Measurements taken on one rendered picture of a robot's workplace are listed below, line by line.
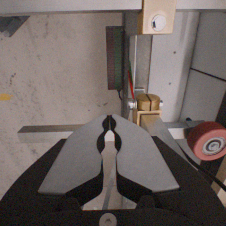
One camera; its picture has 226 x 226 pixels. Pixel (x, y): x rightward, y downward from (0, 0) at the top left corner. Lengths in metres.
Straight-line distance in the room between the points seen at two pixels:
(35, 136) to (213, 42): 0.51
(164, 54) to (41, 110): 1.12
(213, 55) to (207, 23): 0.10
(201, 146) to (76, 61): 1.01
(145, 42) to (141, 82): 0.11
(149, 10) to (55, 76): 1.04
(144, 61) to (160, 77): 0.13
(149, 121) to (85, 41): 0.94
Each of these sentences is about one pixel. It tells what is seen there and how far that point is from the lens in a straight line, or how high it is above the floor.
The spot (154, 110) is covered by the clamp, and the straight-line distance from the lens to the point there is 0.30.
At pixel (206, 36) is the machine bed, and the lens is 0.53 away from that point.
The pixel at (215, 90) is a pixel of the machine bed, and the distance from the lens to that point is 0.47.
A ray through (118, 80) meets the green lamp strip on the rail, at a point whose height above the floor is 0.70.
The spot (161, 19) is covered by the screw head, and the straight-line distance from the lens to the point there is 0.26.
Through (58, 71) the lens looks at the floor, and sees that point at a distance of 1.21.
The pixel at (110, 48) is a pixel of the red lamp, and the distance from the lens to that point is 0.42.
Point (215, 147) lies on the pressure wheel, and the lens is 0.35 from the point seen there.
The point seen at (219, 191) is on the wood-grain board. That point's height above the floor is 0.90.
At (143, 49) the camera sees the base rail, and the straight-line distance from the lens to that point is 0.43.
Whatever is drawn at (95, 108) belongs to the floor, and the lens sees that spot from 1.25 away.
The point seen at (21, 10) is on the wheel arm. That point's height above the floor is 0.86.
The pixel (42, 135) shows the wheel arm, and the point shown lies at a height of 0.86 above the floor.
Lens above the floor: 1.12
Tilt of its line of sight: 63 degrees down
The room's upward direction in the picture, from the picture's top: 178 degrees clockwise
